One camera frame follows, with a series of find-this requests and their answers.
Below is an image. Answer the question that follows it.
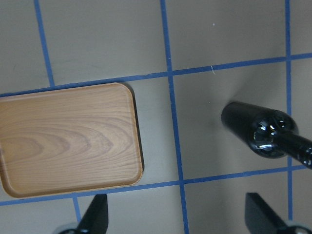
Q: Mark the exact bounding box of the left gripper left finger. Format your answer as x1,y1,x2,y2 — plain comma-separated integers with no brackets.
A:
77,194,108,234

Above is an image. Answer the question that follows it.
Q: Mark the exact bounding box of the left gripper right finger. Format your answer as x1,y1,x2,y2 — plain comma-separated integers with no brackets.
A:
245,193,288,234

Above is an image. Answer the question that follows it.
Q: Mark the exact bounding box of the black wine bottle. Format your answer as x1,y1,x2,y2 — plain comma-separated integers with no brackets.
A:
221,101,312,169

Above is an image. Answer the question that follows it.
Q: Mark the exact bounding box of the wooden tray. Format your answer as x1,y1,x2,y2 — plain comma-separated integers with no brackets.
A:
0,83,144,198

